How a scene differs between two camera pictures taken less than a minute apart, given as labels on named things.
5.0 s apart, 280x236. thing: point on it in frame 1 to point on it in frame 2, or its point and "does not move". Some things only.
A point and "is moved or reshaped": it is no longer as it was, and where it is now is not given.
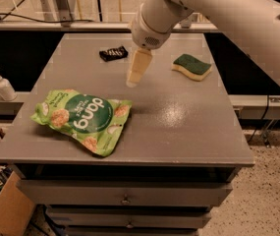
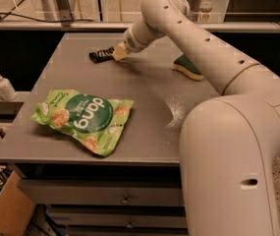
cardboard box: [12, 210] does not move
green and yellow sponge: [192, 67] does not move
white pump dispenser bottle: [3, 86] does not move
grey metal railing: [63, 19] does not move
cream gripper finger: [140, 61] to [120, 51]
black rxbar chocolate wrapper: [114, 53] is moved or reshaped
